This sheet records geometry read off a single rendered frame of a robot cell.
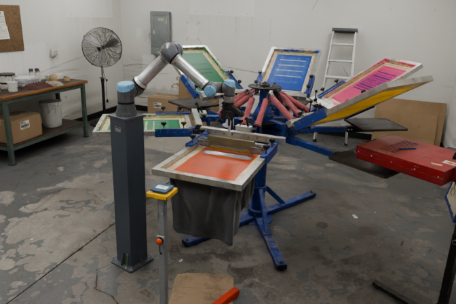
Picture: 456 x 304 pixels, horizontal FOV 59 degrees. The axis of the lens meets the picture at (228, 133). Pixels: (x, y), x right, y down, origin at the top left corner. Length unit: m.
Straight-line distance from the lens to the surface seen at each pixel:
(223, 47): 7.22
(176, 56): 2.70
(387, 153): 2.72
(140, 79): 2.95
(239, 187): 2.29
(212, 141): 2.92
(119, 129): 2.91
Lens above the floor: 1.91
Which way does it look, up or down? 17 degrees down
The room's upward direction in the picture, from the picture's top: 2 degrees clockwise
